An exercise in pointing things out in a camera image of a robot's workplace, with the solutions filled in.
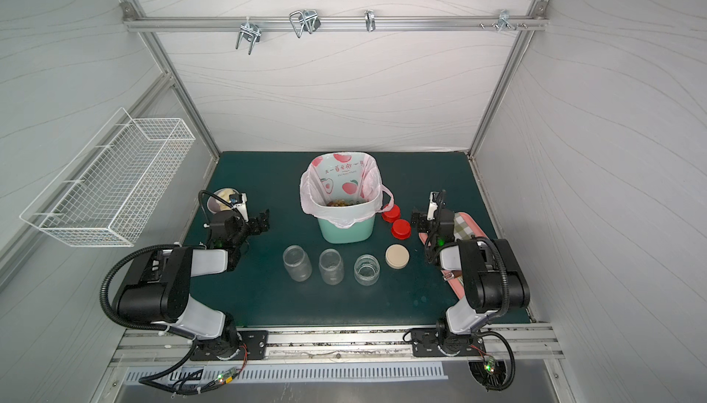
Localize red jar lid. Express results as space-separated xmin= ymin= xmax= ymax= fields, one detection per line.
xmin=381 ymin=204 xmax=401 ymax=224
xmin=391 ymin=219 xmax=412 ymax=240

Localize red lid peanut jar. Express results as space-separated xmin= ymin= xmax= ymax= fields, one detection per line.
xmin=319 ymin=248 xmax=344 ymax=286
xmin=283 ymin=245 xmax=312 ymax=283

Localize beige lid glass peanut jar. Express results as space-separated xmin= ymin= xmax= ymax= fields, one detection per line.
xmin=353 ymin=255 xmax=380 ymax=286

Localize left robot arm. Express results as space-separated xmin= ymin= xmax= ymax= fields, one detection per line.
xmin=99 ymin=190 xmax=270 ymax=361

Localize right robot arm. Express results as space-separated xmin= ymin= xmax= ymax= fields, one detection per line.
xmin=411 ymin=190 xmax=530 ymax=356

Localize green checkered cloth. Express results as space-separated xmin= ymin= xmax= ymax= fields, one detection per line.
xmin=454 ymin=213 xmax=486 ymax=240

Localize grey bowl with buns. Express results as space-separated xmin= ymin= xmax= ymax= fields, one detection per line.
xmin=207 ymin=188 xmax=241 ymax=213

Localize white vent strip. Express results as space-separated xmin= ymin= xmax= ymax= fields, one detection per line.
xmin=123 ymin=362 xmax=449 ymax=386

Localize metal u-bolt clamp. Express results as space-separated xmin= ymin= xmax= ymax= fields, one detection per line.
xmin=236 ymin=21 xmax=261 ymax=55

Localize metal hook clamp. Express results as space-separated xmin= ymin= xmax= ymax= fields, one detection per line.
xmin=288 ymin=9 xmax=321 ymax=38

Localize aluminium crossbar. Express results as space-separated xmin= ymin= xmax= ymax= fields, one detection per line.
xmin=123 ymin=14 xmax=550 ymax=33

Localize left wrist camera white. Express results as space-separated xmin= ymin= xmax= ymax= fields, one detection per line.
xmin=229 ymin=192 xmax=250 ymax=222

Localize white wire basket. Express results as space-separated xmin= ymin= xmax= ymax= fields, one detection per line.
xmin=20 ymin=108 xmax=195 ymax=248

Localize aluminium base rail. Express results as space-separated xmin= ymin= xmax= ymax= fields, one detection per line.
xmin=109 ymin=322 xmax=565 ymax=368

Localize metal bracket clamp right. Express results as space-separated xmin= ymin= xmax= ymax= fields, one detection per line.
xmin=479 ymin=10 xmax=528 ymax=33

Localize small metal ring clamp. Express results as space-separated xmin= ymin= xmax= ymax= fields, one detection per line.
xmin=364 ymin=10 xmax=376 ymax=33

